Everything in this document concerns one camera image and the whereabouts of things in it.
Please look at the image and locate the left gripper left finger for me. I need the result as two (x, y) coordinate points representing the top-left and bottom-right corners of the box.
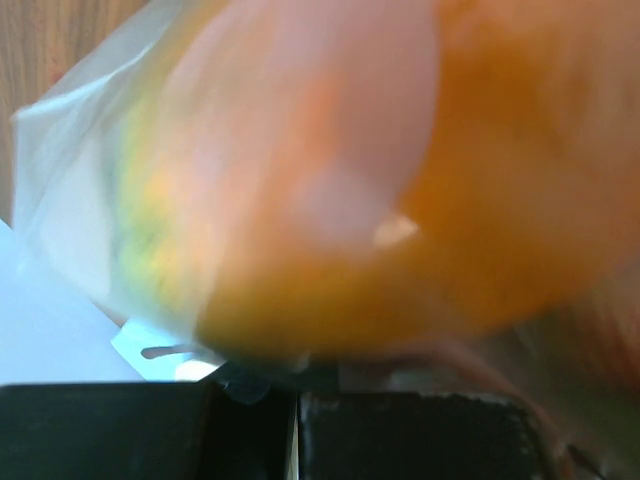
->
(1, 382), (294, 479)

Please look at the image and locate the orange green fake fruit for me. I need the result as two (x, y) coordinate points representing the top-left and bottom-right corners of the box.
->
(112, 86), (221, 317)

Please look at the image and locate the orange fake orange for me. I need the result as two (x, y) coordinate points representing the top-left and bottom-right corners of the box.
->
(196, 1), (639, 358)

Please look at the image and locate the clear zip top bag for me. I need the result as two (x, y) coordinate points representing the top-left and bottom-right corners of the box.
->
(11, 1), (639, 479)

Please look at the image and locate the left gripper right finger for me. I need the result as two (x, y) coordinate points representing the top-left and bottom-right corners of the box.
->
(298, 392), (570, 480)

